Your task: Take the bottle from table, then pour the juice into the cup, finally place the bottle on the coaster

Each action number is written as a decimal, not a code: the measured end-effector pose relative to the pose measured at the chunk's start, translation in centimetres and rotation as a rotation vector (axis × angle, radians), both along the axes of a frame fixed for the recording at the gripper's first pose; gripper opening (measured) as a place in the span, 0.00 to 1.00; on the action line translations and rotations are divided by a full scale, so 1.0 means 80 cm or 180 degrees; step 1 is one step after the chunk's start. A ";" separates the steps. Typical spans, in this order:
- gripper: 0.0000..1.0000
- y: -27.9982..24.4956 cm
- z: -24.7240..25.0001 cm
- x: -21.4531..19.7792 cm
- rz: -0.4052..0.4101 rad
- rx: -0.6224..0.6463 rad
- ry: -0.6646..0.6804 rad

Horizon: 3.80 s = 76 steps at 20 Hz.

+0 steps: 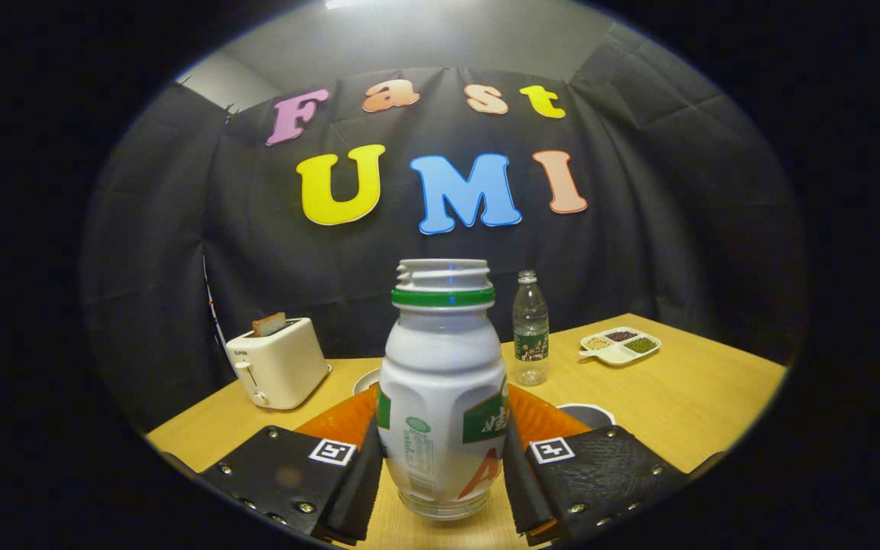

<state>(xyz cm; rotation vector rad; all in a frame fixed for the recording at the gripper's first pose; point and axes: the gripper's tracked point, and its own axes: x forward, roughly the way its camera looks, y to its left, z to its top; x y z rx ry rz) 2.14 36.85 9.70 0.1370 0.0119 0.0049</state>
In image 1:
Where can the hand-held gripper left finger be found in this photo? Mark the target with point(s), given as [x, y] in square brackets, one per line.
[360, 489]

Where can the ceiling light panel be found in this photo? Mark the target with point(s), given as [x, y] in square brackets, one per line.
[344, 3]

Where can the round plate with red food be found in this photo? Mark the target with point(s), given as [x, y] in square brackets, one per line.
[367, 379]

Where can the white divided dish with beans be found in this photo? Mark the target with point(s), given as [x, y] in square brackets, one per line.
[616, 354]

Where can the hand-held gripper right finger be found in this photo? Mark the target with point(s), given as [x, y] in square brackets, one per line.
[518, 489]

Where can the white juice bottle green label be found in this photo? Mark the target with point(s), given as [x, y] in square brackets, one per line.
[440, 367]

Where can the bread slice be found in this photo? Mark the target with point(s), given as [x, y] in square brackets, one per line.
[268, 325]

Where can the clear plastic water bottle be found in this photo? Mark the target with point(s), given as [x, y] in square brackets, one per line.
[530, 344]

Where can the wooden table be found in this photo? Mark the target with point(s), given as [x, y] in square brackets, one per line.
[677, 405]

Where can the black backdrop cloth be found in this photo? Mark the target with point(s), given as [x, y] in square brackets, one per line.
[638, 252]

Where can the cream toaster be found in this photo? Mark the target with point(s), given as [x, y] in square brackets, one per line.
[279, 367]

